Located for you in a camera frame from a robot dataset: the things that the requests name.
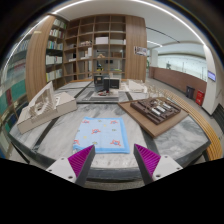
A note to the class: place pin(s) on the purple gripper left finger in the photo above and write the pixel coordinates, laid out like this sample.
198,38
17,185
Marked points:
75,168

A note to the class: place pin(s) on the dark brown architectural model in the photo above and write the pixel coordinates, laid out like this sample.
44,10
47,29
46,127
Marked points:
156,109

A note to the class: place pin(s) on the curved wooden slat bench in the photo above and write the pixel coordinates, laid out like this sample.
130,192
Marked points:
214,150

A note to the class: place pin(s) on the black bin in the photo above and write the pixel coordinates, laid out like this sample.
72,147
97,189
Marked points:
189,92

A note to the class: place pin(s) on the wall poster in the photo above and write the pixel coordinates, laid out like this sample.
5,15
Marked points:
140,51

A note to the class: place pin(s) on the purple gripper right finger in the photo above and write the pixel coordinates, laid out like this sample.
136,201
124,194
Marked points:
153,166

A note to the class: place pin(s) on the wall mounted screen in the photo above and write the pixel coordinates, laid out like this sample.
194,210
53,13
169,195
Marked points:
211,76

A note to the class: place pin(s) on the white architectural building model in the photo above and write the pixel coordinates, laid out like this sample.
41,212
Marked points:
45,106

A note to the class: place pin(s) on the large wooden bookshelf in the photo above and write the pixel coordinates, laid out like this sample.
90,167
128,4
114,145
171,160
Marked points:
64,51

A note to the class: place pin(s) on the small white architectural model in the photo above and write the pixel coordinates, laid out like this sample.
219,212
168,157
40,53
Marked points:
137,86

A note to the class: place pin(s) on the red bin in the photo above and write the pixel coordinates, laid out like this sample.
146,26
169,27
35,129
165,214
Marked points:
199,97

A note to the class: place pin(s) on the light wooden model base board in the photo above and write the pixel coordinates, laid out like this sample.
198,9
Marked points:
154,130

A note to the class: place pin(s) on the light blue patterned towel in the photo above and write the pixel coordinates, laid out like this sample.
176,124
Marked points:
108,135

